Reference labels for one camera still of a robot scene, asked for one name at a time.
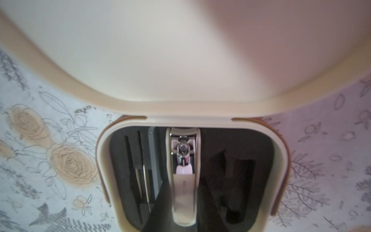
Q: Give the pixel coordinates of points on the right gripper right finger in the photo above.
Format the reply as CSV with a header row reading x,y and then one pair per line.
x,y
208,218

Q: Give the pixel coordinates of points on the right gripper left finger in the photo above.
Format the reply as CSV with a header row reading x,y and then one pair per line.
x,y
160,218

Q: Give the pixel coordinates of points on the black tray cream case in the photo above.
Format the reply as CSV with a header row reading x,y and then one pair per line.
x,y
245,162

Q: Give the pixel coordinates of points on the cream nail clipper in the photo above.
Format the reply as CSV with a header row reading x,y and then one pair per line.
x,y
183,158

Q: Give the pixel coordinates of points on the cream case lid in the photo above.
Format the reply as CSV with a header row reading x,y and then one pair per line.
x,y
192,58

